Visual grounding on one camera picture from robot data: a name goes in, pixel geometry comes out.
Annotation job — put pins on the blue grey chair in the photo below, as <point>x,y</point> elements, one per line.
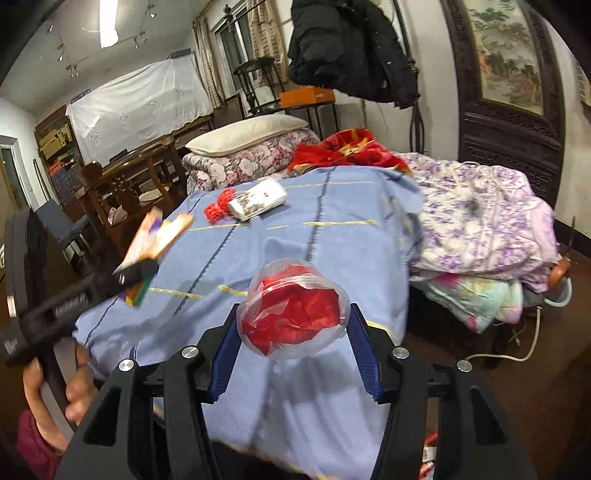
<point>64,230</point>

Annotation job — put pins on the ceiling light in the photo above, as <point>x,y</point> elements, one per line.
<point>108,35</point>

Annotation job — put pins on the cream pillow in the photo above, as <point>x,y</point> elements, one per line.
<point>243,134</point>

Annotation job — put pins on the wooden chair by table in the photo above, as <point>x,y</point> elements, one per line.
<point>116,197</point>

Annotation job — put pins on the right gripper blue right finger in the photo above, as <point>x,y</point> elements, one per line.
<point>366,359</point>

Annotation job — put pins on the dark framed landscape painting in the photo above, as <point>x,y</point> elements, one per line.
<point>511,104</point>

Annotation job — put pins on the copper brown pan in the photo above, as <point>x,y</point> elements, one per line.
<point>561,269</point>

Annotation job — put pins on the white cloth cover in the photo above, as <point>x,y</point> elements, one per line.
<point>137,108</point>

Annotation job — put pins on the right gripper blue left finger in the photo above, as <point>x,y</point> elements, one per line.
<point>223,362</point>

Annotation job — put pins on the light blue wash basin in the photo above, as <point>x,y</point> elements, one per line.
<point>560,296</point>

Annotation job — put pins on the orange box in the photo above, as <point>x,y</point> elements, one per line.
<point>306,96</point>

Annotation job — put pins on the black hanging jacket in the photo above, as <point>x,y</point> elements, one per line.
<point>350,46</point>

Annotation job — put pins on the red patterned blanket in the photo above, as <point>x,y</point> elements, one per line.
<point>352,147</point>

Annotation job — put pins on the blue checked bed sheet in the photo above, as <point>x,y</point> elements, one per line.
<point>359,227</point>

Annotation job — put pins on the purple floral quilt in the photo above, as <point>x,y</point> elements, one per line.
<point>482,221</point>

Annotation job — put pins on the beige striped curtain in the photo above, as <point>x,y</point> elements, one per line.
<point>267,35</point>

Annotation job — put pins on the maroon floral folded quilt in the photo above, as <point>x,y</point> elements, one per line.
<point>252,163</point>

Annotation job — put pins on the pastel green pink quilt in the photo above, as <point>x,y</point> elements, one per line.
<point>477,302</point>

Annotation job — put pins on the clear bag with red wrapper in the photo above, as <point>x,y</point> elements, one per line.
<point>291,311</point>

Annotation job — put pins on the red mesh waste basket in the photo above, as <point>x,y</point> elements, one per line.
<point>429,457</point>

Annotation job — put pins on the person's left hand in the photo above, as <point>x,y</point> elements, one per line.
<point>52,413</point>

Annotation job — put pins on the black metal stool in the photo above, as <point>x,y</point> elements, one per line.
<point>263,71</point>

